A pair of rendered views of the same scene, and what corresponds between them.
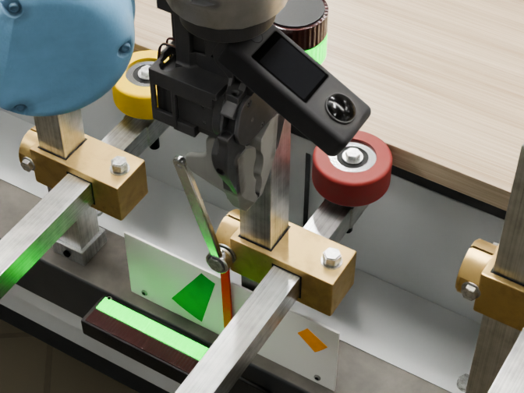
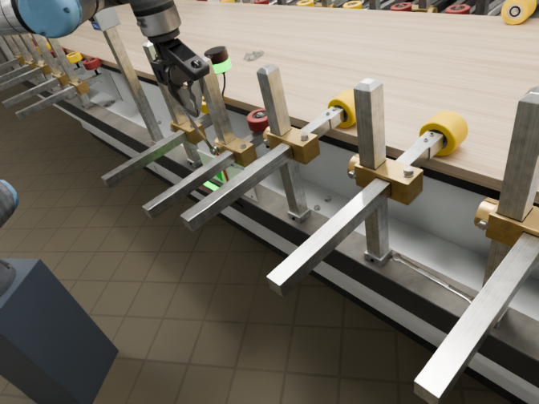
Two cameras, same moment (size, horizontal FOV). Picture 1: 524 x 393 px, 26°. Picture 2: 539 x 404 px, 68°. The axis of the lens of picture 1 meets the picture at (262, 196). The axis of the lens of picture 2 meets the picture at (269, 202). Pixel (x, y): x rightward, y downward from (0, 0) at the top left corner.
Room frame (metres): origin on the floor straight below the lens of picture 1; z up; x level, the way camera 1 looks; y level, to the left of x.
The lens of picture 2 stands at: (-0.15, -0.50, 1.43)
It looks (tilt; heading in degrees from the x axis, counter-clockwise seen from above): 39 degrees down; 25
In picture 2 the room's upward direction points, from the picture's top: 16 degrees counter-clockwise
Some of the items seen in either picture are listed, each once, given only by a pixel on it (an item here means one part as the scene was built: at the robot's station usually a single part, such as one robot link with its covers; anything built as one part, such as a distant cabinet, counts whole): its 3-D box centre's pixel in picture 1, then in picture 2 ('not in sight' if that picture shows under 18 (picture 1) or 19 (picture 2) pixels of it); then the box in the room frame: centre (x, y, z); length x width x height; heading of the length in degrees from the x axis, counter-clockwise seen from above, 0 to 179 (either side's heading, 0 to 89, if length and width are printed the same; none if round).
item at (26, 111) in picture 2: not in sight; (62, 95); (1.29, 1.08, 0.82); 0.43 x 0.03 x 0.04; 149
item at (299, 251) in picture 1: (285, 255); (235, 148); (0.74, -0.02, 0.84); 0.13 x 0.06 x 0.05; 59
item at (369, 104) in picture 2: not in sight; (374, 192); (0.49, -0.43, 0.89); 0.03 x 0.03 x 0.48; 59
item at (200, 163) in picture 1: (217, 171); (182, 102); (0.66, 0.04, 1.04); 0.06 x 0.03 x 0.09; 59
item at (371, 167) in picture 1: (349, 192); (264, 130); (0.81, -0.09, 0.85); 0.08 x 0.08 x 0.11
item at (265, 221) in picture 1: (264, 231); (227, 139); (0.74, 0.00, 0.87); 0.03 x 0.03 x 0.48; 59
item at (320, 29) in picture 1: (293, 19); (216, 54); (0.79, -0.03, 1.10); 0.06 x 0.06 x 0.02
